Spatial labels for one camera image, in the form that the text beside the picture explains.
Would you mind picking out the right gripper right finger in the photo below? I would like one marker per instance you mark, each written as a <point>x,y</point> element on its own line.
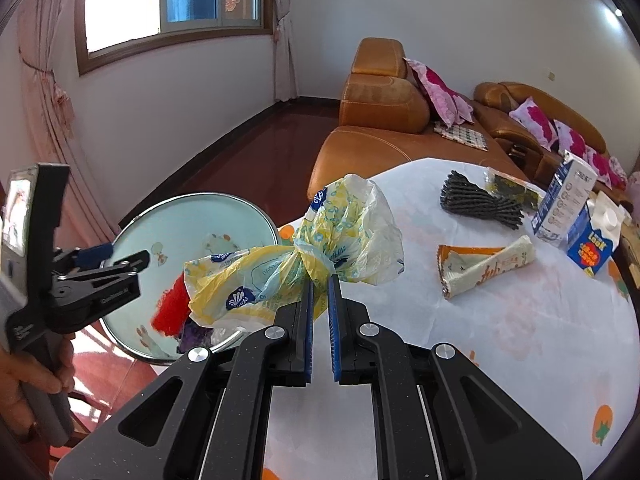
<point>436,415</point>

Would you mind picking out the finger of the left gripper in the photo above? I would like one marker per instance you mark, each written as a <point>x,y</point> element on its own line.
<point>133,263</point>
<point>81,259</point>

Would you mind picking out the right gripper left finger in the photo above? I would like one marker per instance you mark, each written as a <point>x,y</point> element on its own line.
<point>206,416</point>

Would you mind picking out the yellow white plastic bag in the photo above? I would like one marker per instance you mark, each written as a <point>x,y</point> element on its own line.
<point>348,230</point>

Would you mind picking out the light blue trash bin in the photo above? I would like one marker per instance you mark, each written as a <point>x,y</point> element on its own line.
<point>173,232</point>

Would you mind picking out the person left hand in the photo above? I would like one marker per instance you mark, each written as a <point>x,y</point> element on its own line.
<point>22,368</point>

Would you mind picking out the red plastic bag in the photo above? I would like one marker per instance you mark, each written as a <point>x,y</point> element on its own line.
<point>172,309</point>

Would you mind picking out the purple crumpled wrapper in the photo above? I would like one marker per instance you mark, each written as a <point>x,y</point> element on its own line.
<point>192,335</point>

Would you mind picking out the white patterned tablecloth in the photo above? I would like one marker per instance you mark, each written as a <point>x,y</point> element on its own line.
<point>561,343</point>

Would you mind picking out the cream orange snack wrapper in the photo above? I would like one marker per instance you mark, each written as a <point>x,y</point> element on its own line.
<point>461,269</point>

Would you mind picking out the pink curtain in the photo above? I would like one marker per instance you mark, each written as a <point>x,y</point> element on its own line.
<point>49,115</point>

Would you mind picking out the black corrugated wrapper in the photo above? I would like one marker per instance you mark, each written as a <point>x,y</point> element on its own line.
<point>460,196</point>

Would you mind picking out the dark green foil packet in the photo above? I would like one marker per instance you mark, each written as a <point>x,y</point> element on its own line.
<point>499,184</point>

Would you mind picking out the blue white milk carton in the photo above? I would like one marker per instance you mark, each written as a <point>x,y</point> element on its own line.
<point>595,234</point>

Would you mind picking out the tall white grey box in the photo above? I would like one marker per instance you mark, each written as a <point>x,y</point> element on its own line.
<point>567,194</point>

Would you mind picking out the checkered cloth on sofa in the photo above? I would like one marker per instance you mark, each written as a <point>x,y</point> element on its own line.
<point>462,135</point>

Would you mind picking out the brown leather long sofa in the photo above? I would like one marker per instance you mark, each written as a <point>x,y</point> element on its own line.
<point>493,101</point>

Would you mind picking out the pink floral cushion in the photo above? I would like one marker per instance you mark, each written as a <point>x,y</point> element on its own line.
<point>569,140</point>
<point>530,116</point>
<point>608,169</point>

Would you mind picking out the brown leather chaise sofa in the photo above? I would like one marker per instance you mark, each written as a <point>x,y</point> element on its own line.
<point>385,121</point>

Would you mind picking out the pink floral pillow on chaise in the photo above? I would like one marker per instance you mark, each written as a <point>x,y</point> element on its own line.
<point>451,107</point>

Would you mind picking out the pink folded blanket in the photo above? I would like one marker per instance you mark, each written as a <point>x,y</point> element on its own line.
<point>633,191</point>

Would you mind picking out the window with wooden frame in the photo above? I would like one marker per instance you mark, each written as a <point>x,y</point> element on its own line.
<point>108,31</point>

